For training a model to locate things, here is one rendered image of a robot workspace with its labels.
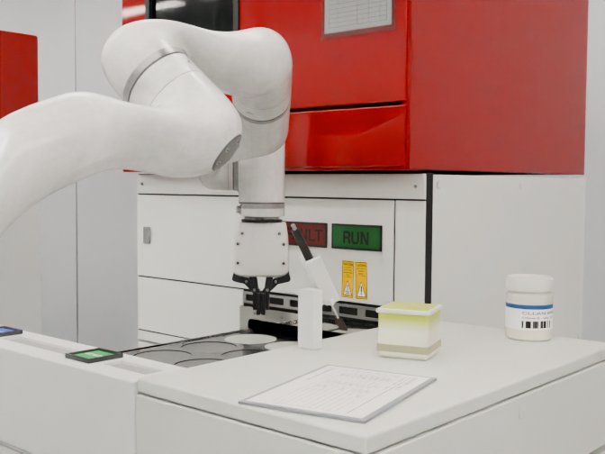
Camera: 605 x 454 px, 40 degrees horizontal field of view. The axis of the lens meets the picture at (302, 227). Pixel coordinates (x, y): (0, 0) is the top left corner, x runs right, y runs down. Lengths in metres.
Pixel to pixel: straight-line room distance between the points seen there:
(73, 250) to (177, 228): 3.08
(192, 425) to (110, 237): 3.74
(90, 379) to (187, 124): 0.35
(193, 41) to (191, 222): 0.82
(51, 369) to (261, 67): 0.50
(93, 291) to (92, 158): 3.88
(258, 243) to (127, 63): 0.53
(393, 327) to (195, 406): 0.31
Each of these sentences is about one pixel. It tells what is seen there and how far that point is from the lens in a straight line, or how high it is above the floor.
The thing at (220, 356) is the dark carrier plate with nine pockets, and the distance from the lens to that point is 1.46.
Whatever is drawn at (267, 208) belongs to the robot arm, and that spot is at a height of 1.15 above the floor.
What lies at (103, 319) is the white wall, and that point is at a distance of 4.78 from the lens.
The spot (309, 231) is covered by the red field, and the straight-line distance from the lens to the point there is 1.63.
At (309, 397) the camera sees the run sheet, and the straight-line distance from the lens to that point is 0.92.
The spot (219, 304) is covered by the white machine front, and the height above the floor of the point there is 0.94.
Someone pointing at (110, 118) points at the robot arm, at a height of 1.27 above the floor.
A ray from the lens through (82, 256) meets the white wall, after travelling 4.90.
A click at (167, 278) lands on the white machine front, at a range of 1.96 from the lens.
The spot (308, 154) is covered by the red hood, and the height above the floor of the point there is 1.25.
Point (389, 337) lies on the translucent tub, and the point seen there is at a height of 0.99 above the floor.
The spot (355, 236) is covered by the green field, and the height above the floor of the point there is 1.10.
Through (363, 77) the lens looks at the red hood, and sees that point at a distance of 1.50.
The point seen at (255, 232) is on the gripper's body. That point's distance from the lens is 1.49.
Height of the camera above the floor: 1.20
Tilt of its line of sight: 3 degrees down
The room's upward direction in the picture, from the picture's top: straight up
